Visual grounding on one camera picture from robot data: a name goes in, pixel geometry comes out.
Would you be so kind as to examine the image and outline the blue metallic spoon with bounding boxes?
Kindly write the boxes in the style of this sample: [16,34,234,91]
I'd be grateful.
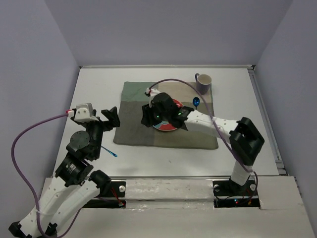
[192,97,200,109]

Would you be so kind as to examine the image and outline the purple mug cream inside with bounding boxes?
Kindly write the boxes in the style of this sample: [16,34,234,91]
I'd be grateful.
[195,73,212,95]

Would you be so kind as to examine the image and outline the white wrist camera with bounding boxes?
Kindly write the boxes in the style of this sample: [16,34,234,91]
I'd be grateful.
[145,87,160,97]
[67,103,98,123]

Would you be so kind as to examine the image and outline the red floral plate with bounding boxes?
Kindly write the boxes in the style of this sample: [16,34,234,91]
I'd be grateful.
[153,99,183,132]

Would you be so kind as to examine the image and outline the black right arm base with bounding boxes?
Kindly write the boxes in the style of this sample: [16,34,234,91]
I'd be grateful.
[213,179,260,208]

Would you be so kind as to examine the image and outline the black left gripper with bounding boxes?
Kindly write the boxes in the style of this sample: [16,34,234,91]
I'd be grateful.
[83,105,120,158]

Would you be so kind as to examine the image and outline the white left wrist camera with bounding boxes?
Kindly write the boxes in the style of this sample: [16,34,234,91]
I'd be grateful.
[67,103,98,123]

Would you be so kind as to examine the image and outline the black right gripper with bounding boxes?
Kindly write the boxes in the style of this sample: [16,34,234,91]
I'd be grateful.
[141,101,170,127]

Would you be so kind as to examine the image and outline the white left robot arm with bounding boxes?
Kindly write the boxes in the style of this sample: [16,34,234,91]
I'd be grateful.
[8,103,120,238]

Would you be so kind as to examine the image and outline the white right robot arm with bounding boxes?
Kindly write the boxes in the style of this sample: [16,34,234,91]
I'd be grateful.
[141,89,264,194]

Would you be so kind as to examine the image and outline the blue metallic fork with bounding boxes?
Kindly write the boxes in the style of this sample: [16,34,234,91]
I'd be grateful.
[101,146,118,157]

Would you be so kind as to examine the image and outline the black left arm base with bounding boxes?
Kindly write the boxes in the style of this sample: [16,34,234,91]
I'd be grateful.
[83,170,126,209]

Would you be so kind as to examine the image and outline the green beige patchwork cloth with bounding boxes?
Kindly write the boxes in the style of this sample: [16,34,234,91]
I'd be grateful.
[113,81,218,150]

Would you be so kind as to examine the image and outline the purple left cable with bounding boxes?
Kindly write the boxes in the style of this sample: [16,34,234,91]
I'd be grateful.
[11,111,82,238]

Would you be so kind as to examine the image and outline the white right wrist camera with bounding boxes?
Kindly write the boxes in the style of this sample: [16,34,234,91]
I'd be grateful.
[145,87,160,97]

